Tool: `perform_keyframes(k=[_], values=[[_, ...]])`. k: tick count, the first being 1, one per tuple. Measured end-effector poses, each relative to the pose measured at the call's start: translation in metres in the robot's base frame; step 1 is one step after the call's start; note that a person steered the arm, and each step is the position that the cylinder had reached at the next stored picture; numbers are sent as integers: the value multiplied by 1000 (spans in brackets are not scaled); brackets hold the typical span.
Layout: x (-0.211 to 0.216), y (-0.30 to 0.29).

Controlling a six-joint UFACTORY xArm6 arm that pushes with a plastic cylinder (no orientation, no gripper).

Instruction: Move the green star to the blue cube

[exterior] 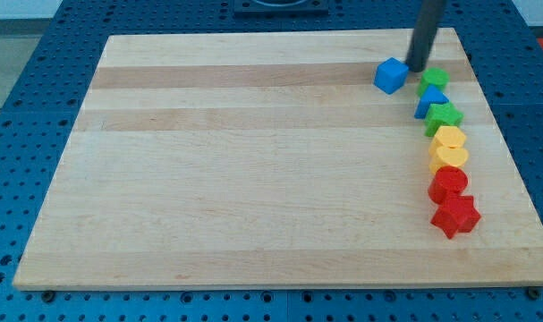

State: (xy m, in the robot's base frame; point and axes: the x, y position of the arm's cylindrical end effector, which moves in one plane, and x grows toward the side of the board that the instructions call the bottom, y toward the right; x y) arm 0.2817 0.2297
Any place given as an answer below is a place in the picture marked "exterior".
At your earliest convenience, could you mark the red cylinder block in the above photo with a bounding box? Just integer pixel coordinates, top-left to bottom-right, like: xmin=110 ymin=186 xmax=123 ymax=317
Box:
xmin=428 ymin=165 xmax=469 ymax=204

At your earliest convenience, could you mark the red star block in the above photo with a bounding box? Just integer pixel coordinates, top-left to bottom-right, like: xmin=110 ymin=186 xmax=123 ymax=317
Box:
xmin=430 ymin=194 xmax=481 ymax=239

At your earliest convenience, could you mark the blue triangle block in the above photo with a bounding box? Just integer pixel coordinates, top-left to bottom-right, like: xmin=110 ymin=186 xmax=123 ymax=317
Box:
xmin=414 ymin=85 xmax=449 ymax=119

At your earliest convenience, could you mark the light wooden board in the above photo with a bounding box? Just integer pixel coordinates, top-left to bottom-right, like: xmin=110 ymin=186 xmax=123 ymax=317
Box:
xmin=13 ymin=28 xmax=543 ymax=291

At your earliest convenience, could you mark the green star block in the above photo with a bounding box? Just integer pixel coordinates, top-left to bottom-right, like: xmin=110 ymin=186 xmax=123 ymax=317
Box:
xmin=424 ymin=102 xmax=464 ymax=137

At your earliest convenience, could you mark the blue cube block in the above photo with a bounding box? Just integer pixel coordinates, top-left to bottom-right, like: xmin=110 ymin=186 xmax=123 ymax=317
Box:
xmin=373 ymin=57 xmax=409 ymax=95

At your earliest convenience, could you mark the green cylinder block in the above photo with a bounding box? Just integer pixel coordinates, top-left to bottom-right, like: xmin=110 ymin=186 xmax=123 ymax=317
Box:
xmin=417 ymin=67 xmax=450 ymax=97

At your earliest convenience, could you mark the yellow hexagon block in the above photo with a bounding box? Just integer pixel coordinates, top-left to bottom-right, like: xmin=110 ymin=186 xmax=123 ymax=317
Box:
xmin=428 ymin=125 xmax=467 ymax=156

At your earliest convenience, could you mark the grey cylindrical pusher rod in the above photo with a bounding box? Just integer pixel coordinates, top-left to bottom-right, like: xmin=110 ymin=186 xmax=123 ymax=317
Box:
xmin=405 ymin=0 xmax=446 ymax=72

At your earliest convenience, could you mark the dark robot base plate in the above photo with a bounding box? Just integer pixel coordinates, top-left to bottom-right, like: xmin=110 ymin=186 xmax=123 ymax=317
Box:
xmin=232 ymin=0 xmax=329 ymax=16

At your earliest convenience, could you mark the yellow heart block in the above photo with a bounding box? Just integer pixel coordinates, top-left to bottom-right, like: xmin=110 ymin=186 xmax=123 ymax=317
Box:
xmin=428 ymin=146 xmax=470 ymax=174

